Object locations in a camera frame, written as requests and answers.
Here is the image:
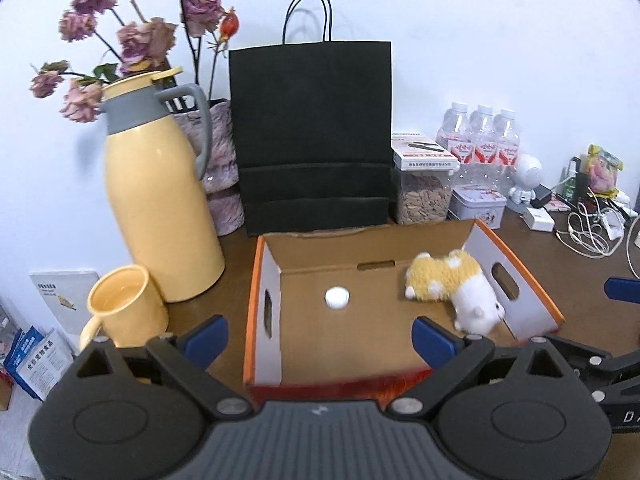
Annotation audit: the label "yellow white plush hamster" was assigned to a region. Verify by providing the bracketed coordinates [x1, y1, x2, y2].
[405, 249, 506, 336]

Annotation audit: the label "yellow mug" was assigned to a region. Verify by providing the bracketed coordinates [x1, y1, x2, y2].
[79, 264, 169, 350]

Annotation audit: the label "white charger block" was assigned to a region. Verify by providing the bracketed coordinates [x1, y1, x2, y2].
[522, 207, 555, 233]

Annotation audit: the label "green bottle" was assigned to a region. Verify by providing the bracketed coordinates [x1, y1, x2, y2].
[563, 156, 582, 202]

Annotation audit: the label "yellow snack packet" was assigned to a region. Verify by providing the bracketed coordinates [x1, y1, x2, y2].
[587, 144, 624, 198]

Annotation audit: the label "black power adapter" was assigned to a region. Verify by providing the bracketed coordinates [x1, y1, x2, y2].
[529, 184, 552, 209]

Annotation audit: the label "white bottle cap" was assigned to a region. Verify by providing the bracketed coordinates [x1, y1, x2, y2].
[324, 286, 350, 310]

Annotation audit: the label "cardboard box orange rim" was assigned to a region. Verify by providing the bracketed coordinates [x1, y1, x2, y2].
[243, 220, 564, 404]

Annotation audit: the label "white robot figurine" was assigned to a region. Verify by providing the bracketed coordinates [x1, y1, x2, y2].
[506, 154, 542, 210]

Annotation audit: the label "yellow thermos jug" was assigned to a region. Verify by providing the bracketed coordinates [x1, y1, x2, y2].
[100, 68, 224, 304]

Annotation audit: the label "blue white leaflets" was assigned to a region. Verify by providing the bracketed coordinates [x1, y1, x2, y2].
[2, 326, 74, 401]

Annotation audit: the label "white floral tin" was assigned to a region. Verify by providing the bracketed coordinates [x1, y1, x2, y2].
[448, 185, 506, 230]

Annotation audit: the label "clear seed container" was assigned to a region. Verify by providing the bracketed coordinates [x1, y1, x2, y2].
[394, 169, 452, 224]

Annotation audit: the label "pink marbled vase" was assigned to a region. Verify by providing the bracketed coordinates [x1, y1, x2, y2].
[202, 100, 244, 236]

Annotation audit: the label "water bottle right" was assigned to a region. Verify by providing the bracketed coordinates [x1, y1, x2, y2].
[494, 108, 521, 167]

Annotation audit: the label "water bottle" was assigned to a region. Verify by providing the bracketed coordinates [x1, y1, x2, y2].
[494, 108, 521, 167]
[436, 102, 474, 165]
[469, 104, 497, 164]

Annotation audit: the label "white red flat box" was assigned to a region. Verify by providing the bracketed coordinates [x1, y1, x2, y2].
[390, 133, 460, 172]

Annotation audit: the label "water bottle middle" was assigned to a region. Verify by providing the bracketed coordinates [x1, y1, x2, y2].
[469, 104, 497, 164]

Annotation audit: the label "water bottle left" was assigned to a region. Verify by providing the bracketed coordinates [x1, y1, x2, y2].
[436, 102, 474, 165]

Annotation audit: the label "black paper bag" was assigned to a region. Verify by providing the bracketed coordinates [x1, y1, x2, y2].
[229, 0, 392, 236]

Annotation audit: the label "dried pink roses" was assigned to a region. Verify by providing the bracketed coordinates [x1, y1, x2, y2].
[29, 0, 240, 124]

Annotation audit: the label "white earphone cable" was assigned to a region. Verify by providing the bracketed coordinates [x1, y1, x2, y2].
[555, 194, 640, 279]

